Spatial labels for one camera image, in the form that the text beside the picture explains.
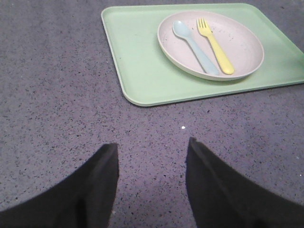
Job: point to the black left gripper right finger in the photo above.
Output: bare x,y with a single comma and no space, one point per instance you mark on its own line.
220,197

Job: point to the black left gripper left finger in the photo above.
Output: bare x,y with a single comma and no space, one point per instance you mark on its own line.
83,200

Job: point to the speckled white plate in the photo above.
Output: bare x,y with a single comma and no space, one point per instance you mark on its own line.
241,47

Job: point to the light blue plastic spoon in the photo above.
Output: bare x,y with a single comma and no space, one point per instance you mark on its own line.
182,31

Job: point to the light green plastic tray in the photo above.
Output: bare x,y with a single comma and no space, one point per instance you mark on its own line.
147,77

